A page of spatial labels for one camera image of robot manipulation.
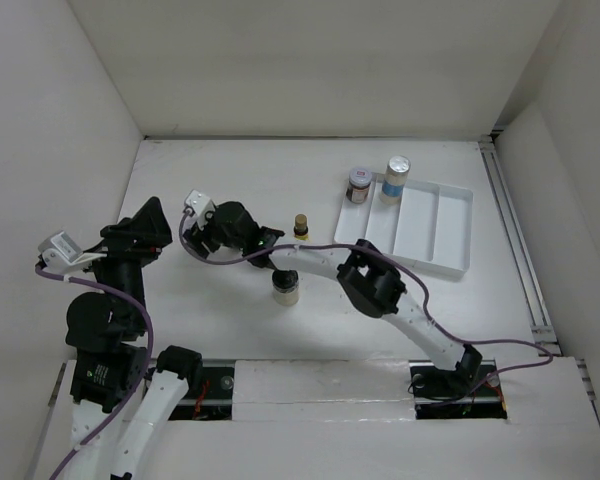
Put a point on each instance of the white divided organizer tray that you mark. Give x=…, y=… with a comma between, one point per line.
x=430, y=229

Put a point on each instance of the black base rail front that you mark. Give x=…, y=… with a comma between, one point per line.
x=382, y=390

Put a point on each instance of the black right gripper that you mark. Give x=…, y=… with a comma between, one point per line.
x=196, y=236

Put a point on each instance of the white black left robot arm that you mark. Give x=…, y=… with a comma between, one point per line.
x=122, y=397

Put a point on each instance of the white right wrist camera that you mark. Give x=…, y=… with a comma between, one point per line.
x=198, y=205

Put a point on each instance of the white lid brown sauce jar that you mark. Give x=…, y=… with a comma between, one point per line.
x=359, y=182

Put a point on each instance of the black lid white powder jar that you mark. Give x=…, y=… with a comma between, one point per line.
x=285, y=287

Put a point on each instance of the yellow label bottle cork cap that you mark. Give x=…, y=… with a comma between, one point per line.
x=300, y=229

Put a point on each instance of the aluminium rail right edge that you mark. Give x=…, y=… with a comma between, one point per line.
x=539, y=318

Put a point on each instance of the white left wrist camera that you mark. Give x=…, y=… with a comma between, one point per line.
x=60, y=254

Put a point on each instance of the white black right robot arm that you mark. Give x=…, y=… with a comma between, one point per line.
x=372, y=283

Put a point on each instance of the blue label silver lid jar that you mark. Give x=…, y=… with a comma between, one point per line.
x=396, y=174

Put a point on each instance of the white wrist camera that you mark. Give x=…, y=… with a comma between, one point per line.
x=198, y=205
x=60, y=254

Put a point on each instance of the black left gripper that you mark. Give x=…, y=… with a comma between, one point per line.
x=148, y=227

